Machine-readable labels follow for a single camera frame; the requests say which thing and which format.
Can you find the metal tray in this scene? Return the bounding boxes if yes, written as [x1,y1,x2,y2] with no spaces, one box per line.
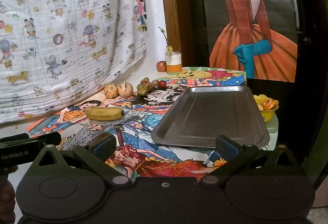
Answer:
[151,86,271,150]

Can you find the yellow plastic bowl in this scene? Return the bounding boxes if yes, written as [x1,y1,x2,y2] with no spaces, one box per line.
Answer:
[253,94,279,123]

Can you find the colourful anime drawing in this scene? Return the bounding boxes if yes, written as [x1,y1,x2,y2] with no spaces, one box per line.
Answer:
[27,78,248,179]

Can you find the wall poster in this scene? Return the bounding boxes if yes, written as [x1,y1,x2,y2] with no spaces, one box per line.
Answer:
[197,0,299,83]

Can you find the yellow flower twig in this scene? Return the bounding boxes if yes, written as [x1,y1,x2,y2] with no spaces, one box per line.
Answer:
[158,26,174,53]

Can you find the striped yellow melon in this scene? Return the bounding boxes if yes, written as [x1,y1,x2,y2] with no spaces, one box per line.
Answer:
[117,82,134,98]
[104,83,119,99]

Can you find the white printed blanket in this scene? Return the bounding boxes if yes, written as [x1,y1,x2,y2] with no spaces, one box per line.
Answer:
[0,0,148,124]

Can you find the wooden door frame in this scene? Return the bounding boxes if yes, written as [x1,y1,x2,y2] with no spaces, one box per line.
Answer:
[157,0,196,68]

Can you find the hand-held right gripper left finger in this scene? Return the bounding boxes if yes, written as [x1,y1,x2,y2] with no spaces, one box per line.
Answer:
[33,133,132,186]

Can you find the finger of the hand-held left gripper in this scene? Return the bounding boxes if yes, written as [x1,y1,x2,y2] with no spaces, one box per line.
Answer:
[0,132,62,167]

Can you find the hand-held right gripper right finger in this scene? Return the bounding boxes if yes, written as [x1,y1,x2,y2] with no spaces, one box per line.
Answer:
[200,134,296,186]

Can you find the yellow banana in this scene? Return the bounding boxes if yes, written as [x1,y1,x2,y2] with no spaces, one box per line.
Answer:
[84,107,124,121]

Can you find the white and orange jar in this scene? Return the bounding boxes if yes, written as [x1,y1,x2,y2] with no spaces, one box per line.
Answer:
[165,51,183,74]

